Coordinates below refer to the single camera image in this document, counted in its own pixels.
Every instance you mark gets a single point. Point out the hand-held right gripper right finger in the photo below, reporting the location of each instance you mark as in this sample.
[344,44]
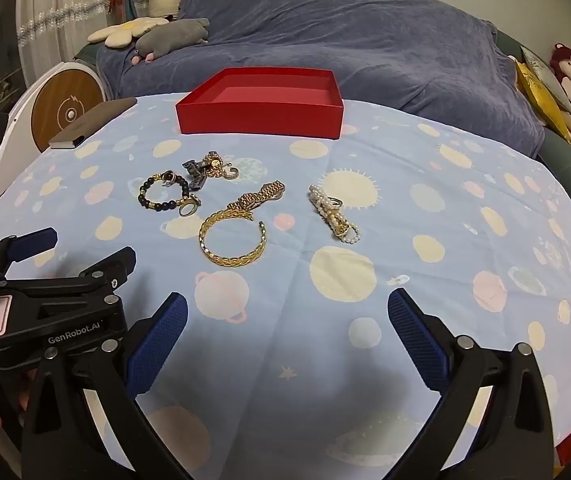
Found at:
[415,345]

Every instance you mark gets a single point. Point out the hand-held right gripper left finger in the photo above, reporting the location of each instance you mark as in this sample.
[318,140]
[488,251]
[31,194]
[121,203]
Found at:
[158,345]

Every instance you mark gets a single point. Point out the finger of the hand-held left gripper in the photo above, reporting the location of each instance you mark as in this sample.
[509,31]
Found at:
[115,261]
[35,241]

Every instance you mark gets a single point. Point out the gold bangle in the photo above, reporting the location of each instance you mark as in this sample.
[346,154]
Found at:
[225,260]

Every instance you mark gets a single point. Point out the silver wrist watch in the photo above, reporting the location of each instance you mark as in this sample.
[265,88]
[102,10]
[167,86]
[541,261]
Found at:
[193,172]

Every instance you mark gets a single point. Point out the gold hoop earring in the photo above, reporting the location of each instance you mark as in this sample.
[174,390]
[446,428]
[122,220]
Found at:
[235,176]
[338,200]

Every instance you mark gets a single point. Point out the red jewelry box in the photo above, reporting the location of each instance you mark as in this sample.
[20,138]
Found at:
[265,117]

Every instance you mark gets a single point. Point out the blue planet print tablecloth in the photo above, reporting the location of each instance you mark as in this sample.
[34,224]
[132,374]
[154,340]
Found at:
[315,360]

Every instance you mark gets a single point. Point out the brown notebook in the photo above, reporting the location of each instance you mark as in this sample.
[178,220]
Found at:
[95,120]

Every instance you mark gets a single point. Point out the round white wooden device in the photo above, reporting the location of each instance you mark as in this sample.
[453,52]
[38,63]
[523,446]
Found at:
[55,105]

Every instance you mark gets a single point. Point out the flower shaped pillow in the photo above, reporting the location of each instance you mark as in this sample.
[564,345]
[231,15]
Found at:
[125,32]

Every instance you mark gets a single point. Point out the grey plush toy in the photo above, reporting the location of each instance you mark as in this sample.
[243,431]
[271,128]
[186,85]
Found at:
[175,35]

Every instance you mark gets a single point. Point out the yellow pillow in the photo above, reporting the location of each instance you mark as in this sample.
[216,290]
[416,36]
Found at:
[540,95]

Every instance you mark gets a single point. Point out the grey pillow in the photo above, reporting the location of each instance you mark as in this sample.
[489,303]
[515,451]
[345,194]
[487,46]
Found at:
[540,65]

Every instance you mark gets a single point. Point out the red monkey plush toy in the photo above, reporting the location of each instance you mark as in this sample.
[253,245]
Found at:
[568,67]

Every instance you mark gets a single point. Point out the blue blanket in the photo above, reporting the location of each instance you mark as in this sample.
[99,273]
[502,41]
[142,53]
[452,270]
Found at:
[340,35]

